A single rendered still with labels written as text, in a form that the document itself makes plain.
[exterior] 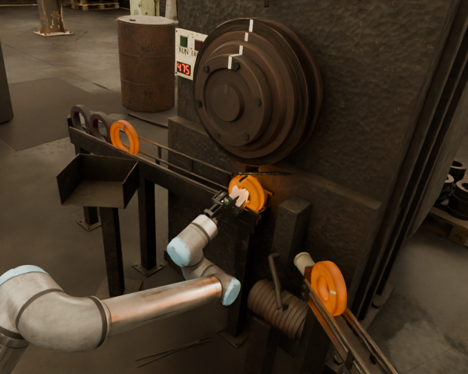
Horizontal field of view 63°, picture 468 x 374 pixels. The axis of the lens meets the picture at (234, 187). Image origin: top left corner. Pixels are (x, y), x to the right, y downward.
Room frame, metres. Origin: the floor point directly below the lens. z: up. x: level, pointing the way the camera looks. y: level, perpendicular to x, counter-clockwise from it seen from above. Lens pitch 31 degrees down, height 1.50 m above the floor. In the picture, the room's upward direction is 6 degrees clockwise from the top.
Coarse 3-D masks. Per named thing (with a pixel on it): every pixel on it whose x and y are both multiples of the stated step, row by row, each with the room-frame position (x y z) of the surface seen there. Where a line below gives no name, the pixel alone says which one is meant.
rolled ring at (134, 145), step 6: (120, 120) 1.69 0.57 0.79; (114, 126) 1.69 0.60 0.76; (120, 126) 1.66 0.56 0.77; (126, 126) 1.64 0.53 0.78; (132, 126) 1.66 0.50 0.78; (114, 132) 1.69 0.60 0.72; (126, 132) 1.63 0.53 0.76; (132, 132) 1.63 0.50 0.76; (114, 138) 1.69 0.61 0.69; (132, 138) 1.61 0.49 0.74; (114, 144) 1.69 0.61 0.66; (120, 144) 1.70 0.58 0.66; (132, 144) 1.61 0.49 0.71; (138, 144) 1.63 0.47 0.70; (126, 150) 1.67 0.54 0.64; (132, 150) 1.61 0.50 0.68; (138, 150) 1.63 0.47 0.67
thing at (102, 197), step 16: (80, 160) 1.45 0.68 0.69; (96, 160) 1.44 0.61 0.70; (112, 160) 1.44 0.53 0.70; (128, 160) 1.44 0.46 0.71; (64, 176) 1.30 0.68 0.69; (80, 176) 1.43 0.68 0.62; (96, 176) 1.44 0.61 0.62; (112, 176) 1.44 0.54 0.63; (128, 176) 1.30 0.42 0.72; (64, 192) 1.28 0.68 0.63; (80, 192) 1.34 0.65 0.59; (96, 192) 1.35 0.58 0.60; (112, 192) 1.35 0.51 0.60; (128, 192) 1.29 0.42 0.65; (112, 208) 1.31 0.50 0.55; (112, 224) 1.31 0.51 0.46; (112, 240) 1.31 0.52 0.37; (112, 256) 1.31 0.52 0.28; (112, 272) 1.31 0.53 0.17; (112, 288) 1.31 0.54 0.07; (128, 288) 1.38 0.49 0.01
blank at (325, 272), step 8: (320, 264) 0.84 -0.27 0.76; (328, 264) 0.83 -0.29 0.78; (312, 272) 0.87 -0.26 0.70; (320, 272) 0.83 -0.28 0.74; (328, 272) 0.80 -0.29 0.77; (336, 272) 0.80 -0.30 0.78; (312, 280) 0.86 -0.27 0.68; (320, 280) 0.84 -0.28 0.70; (328, 280) 0.79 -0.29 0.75; (336, 280) 0.77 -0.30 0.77; (344, 280) 0.78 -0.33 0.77; (320, 288) 0.83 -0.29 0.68; (328, 288) 0.78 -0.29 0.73; (336, 288) 0.76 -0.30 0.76; (344, 288) 0.76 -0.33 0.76; (320, 296) 0.81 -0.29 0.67; (328, 296) 0.77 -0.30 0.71; (336, 296) 0.75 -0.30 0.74; (344, 296) 0.75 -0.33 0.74; (328, 304) 0.76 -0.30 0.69; (336, 304) 0.74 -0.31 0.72; (344, 304) 0.74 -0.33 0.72; (336, 312) 0.74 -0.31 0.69
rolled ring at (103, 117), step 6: (96, 114) 1.78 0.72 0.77; (102, 114) 1.77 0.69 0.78; (90, 120) 1.81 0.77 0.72; (96, 120) 1.81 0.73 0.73; (102, 120) 1.75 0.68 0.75; (108, 120) 1.75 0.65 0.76; (90, 126) 1.82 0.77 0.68; (96, 126) 1.82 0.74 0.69; (108, 126) 1.73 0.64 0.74; (96, 132) 1.81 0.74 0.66; (108, 132) 1.72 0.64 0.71; (102, 138) 1.80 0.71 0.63; (108, 138) 1.73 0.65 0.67
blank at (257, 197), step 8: (240, 176) 1.23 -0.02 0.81; (248, 176) 1.23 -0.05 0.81; (232, 184) 1.25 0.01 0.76; (240, 184) 1.23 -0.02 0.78; (248, 184) 1.20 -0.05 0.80; (256, 184) 1.20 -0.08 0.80; (256, 192) 1.18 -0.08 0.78; (248, 200) 1.23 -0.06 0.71; (256, 200) 1.17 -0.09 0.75; (256, 208) 1.17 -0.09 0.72
